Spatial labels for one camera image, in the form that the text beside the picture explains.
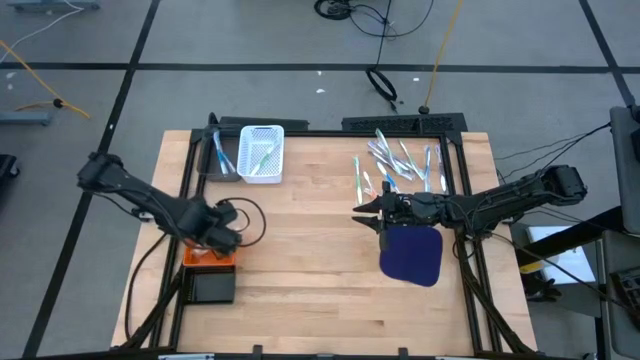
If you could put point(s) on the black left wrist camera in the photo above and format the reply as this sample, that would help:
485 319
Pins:
227 210

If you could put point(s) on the orange toothbrush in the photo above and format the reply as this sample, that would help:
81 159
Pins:
202 252
368 182

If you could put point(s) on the dark blue square mat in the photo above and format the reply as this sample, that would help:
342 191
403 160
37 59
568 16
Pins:
415 260

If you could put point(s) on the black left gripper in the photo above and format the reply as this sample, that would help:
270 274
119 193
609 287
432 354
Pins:
222 240

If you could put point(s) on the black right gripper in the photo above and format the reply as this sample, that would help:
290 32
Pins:
386 235

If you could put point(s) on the black flat panel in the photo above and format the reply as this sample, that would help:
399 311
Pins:
265 123

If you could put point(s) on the grey cabinet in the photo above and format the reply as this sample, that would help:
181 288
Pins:
620 330

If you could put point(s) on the black plastic basket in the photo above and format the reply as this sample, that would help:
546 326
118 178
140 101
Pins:
210 287

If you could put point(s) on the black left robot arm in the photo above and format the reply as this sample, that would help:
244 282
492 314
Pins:
125 185

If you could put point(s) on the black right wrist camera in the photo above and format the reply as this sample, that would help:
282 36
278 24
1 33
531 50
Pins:
412 205

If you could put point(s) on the blue toothbrush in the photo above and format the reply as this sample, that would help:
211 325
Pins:
218 150
227 164
427 170
387 177

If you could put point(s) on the grey furniture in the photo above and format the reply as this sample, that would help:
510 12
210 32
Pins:
627 165

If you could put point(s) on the black floor object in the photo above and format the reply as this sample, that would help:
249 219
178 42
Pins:
7 167

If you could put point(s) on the black table edge clamp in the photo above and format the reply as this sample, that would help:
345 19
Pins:
403 353
257 352

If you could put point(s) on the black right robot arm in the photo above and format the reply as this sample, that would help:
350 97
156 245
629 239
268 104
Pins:
500 200

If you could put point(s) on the white box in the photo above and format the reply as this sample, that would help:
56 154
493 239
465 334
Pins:
565 260

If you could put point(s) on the green toothbrush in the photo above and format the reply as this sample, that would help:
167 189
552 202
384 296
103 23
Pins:
384 144
357 180
262 161
412 161

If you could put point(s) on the silver aluminium bracket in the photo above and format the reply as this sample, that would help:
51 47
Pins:
185 357

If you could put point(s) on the dark grey plastic basket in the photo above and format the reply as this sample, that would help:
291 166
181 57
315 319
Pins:
205 160

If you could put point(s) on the white perforated plastic basket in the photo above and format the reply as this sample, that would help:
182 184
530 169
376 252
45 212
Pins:
247 150

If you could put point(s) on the orange plastic basket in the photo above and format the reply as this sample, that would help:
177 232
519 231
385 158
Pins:
190 260

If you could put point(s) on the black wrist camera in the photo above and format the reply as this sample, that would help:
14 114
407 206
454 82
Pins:
412 205
227 210

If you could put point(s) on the grey metal foot bar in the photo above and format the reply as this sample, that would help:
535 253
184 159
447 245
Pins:
50 5
25 118

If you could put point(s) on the black perforated panel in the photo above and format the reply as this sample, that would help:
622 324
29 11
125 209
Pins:
405 122

